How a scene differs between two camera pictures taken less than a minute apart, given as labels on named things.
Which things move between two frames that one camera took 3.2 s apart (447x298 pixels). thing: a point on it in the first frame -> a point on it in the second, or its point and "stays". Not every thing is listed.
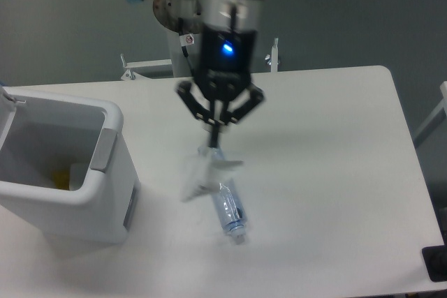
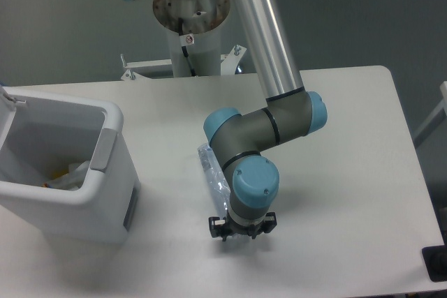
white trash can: [64, 167] stays
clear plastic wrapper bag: [204, 172] -> [73, 180]
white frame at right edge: [436, 118] stays
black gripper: [227, 58] -> [226, 227]
